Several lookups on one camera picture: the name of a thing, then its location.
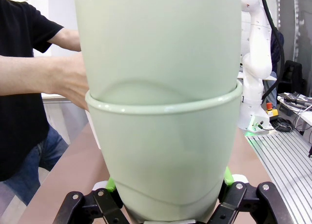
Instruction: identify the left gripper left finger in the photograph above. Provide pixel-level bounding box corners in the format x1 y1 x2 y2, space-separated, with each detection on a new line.
52 177 131 224

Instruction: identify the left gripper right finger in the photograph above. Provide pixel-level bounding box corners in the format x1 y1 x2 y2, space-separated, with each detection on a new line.
207 166 293 224

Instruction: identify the pale green plastic cup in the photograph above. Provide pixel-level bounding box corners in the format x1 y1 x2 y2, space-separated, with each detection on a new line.
85 81 243 222
74 0 242 105

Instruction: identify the person's right forearm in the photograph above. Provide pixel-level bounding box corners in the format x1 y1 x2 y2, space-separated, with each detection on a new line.
0 55 53 97

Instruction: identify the person's left forearm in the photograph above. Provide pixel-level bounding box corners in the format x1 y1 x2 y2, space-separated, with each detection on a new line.
47 27 82 53

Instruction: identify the person's right hand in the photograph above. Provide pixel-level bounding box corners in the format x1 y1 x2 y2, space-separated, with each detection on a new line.
49 52 90 111

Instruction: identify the red emergency stop button box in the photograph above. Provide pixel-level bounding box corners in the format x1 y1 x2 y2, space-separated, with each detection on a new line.
265 102 279 118

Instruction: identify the white workbench with tools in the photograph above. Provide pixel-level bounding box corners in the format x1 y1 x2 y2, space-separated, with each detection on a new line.
276 91 312 146

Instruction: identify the person in black T-shirt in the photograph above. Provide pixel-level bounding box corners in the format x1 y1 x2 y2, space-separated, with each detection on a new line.
0 0 69 206

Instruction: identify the black bag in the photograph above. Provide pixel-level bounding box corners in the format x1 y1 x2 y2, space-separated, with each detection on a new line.
277 60 307 97

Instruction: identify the person in dark blue top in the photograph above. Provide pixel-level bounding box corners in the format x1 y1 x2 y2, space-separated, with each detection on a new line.
269 30 285 109

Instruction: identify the ribbed aluminium base plate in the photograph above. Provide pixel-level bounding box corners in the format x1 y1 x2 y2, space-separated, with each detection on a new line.
245 128 312 224

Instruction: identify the coiled black cable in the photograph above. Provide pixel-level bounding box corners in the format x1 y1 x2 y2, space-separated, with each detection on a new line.
269 118 293 133

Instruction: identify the black right arm cable sleeve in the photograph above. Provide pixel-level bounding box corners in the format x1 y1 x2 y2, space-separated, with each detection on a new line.
254 0 286 102

